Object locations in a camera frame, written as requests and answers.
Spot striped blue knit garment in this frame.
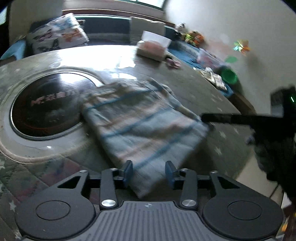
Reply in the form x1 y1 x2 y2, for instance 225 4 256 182
80 78 210 198

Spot green plastic bowl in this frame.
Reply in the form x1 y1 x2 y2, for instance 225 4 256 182
221 68 238 85

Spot colourful pinwheel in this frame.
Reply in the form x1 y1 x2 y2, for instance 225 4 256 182
233 40 250 56

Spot clear plastic container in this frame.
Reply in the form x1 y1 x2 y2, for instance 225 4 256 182
196 48 226 70

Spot round black induction cooktop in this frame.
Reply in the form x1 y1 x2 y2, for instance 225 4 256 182
10 71 103 141

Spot pink small toy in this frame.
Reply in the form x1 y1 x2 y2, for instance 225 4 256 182
165 58 181 69

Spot stuffed toys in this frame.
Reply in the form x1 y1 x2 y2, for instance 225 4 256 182
175 23 204 47

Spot tissue box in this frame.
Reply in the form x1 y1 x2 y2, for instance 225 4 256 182
136 31 171 62

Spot dark green sofa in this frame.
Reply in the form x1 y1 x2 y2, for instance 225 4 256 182
75 15 179 45

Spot white cushion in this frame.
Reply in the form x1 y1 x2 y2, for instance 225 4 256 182
129 17 166 45

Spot butterfly print pillow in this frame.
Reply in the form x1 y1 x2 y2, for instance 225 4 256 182
27 13 89 54

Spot blue cushion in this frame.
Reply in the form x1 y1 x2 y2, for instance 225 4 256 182
1 39 27 60

